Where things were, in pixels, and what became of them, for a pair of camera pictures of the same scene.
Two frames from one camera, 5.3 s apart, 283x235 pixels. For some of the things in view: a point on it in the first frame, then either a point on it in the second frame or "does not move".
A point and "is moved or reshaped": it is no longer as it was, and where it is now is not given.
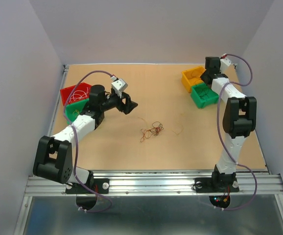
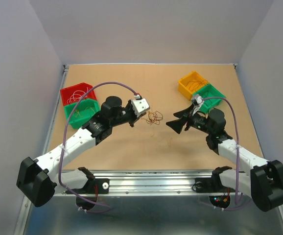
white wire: (79, 94) does not move
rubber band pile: (148, 129) to (154, 117)
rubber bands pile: (202, 75) to (197, 82)
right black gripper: (203, 75) to (177, 124)
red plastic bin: (82, 92) does not move
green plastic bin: (202, 95) is moved or reshaped
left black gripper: (129, 105) to (134, 117)
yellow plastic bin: (192, 77) is moved or reshaped
